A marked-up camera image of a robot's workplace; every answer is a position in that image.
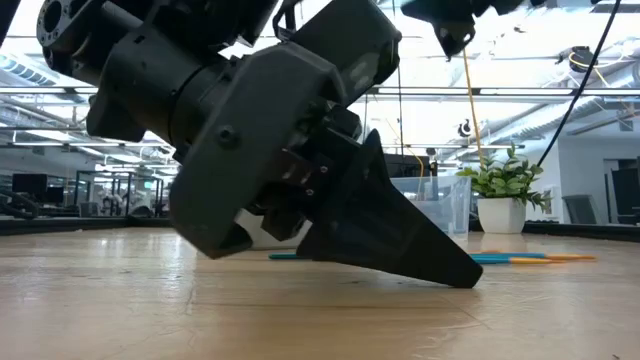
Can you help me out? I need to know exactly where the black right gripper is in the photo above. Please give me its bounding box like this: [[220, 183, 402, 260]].
[[399, 0, 551, 60]]

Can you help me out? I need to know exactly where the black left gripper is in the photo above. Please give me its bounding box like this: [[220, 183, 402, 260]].
[[169, 42, 361, 259]]

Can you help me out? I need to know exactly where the blue handled paintbrush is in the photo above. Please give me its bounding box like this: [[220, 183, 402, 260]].
[[469, 255, 566, 266], [268, 251, 597, 262]]

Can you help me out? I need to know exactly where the shallow clear plastic bin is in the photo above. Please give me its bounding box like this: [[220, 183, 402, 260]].
[[389, 174, 472, 241]]

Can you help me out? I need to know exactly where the black background monitor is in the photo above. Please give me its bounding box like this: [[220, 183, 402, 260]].
[[10, 173, 49, 196], [383, 153, 432, 179]]

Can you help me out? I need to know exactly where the grey plastic bin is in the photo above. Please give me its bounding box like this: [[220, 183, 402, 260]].
[[234, 208, 314, 251]]

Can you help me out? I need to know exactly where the potted green plant white pot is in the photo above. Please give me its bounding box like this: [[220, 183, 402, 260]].
[[457, 142, 553, 235]]

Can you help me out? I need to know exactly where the grey office chair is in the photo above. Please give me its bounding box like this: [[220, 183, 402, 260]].
[[562, 193, 600, 225]]

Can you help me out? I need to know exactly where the yellow hanging cable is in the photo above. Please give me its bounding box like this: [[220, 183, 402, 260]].
[[460, 49, 485, 169]]

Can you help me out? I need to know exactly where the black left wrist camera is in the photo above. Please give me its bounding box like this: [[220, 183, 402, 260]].
[[272, 0, 403, 109]]

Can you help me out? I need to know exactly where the silver ventilation duct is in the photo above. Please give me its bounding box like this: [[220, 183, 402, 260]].
[[494, 94, 640, 144]]

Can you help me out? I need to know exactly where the ceiling cord reel yellow cable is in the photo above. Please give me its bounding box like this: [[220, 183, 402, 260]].
[[567, 45, 601, 74]]

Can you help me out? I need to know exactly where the black background rack frame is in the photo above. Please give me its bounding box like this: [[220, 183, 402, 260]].
[[74, 169, 166, 219]]

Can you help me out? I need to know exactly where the thin black cable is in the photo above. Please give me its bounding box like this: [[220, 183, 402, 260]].
[[535, 0, 624, 167]]

